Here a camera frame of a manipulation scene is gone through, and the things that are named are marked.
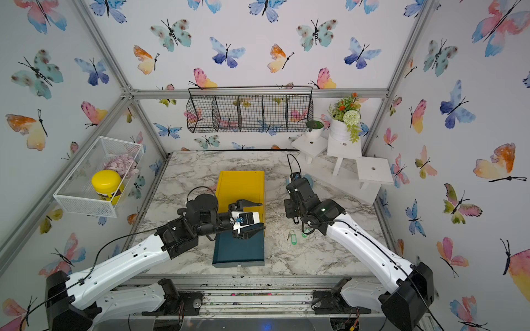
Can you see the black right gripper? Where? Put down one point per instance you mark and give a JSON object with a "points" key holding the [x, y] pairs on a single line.
{"points": [[288, 205]]}

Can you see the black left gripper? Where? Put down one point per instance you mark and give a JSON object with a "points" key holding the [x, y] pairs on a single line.
{"points": [[240, 203]]}

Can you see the dark teal plastic drawer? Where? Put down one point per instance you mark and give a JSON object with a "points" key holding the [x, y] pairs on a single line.
{"points": [[230, 252]]}

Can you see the yellow plastic drawer box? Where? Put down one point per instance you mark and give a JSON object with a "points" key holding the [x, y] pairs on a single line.
{"points": [[236, 185]]}

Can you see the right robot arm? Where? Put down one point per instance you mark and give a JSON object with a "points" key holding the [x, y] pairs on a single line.
{"points": [[408, 289]]}

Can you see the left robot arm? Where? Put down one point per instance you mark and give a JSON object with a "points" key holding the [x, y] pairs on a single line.
{"points": [[81, 300]]}

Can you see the blue plastic dustpan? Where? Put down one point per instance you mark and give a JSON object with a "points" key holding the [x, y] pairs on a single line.
{"points": [[307, 177]]}

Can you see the white stepped plant stand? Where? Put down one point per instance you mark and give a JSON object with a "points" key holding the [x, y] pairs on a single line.
{"points": [[341, 165]]}

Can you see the small white pot green plant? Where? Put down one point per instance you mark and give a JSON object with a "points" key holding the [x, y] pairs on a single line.
{"points": [[316, 128]]}

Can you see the white pot with flowers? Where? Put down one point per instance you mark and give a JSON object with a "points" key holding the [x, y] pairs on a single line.
{"points": [[346, 119]]}

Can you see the pink flower bunch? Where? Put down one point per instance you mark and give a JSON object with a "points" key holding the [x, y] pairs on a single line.
{"points": [[124, 165]]}

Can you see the yellow lidded jar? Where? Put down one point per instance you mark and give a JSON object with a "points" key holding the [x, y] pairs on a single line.
{"points": [[108, 185]]}

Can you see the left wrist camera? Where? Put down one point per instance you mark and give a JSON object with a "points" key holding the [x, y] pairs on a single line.
{"points": [[244, 219]]}

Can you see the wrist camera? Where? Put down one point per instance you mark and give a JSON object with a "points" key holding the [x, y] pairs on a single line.
{"points": [[294, 176], [244, 219]]}

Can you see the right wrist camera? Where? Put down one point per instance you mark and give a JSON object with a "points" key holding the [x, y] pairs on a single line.
{"points": [[294, 176]]}

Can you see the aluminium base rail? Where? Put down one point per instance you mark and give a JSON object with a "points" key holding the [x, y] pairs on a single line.
{"points": [[243, 296]]}

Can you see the black wire wall basket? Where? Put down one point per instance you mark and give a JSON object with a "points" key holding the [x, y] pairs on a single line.
{"points": [[265, 109]]}

